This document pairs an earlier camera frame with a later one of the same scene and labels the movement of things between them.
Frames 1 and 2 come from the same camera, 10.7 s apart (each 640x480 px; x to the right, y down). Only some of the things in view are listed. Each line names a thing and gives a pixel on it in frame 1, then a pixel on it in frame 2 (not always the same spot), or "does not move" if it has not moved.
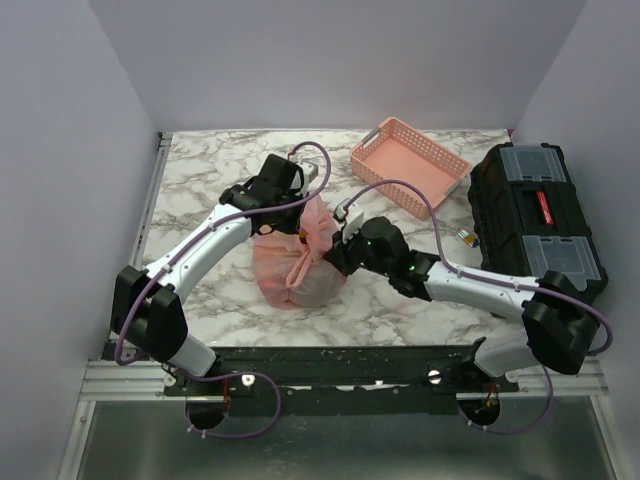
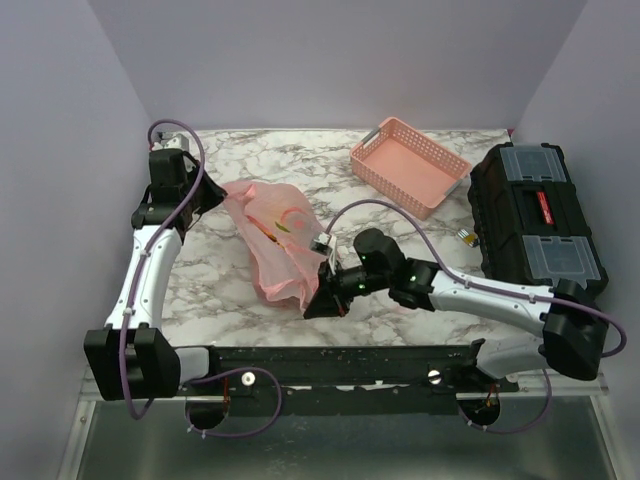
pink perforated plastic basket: x=396 y=151 does not move
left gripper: x=293 y=226 -> x=216 y=194
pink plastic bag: x=290 y=269 does not move
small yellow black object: x=469 y=238 does not move
